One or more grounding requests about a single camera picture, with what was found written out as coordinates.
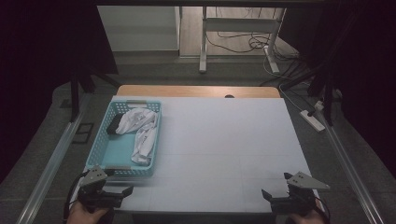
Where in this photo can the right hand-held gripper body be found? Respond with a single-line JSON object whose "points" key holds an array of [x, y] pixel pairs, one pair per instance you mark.
{"points": [[295, 196]]}

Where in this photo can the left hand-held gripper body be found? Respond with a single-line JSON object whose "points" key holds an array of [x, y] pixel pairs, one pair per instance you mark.
{"points": [[96, 196]]}

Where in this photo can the teal plastic basket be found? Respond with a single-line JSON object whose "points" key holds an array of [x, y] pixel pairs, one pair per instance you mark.
{"points": [[115, 152]]}

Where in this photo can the black cloth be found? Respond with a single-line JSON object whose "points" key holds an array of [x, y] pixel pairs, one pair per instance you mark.
{"points": [[114, 123]]}

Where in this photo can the white garment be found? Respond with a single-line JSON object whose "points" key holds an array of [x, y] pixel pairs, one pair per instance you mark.
{"points": [[143, 137]]}

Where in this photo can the person's left hand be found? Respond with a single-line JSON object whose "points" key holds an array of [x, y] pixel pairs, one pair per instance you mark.
{"points": [[84, 216]]}

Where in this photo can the person's right hand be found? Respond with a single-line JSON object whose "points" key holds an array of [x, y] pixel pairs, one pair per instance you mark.
{"points": [[306, 219]]}

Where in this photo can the black floor plate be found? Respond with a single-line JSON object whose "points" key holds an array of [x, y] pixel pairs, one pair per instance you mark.
{"points": [[83, 133]]}

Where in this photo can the white power strip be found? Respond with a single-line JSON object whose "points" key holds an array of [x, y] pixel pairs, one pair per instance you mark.
{"points": [[312, 120]]}

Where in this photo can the white plug adapter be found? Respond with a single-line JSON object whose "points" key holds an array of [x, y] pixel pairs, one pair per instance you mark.
{"points": [[319, 105]]}

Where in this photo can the black metal stand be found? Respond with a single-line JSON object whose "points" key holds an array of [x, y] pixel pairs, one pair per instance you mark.
{"points": [[74, 93], [328, 93]]}

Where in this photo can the wooden table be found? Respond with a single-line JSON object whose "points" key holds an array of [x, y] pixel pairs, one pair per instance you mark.
{"points": [[186, 91]]}

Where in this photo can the dark curtain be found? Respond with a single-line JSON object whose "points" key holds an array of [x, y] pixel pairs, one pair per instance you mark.
{"points": [[373, 77], [37, 62]]}

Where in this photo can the white cabinet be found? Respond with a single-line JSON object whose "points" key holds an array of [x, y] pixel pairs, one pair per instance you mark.
{"points": [[137, 28]]}

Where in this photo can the aluminium rail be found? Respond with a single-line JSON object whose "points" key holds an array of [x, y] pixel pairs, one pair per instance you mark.
{"points": [[348, 168], [53, 161]]}

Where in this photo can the white desk frame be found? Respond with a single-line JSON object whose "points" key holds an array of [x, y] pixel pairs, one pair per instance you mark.
{"points": [[239, 24]]}

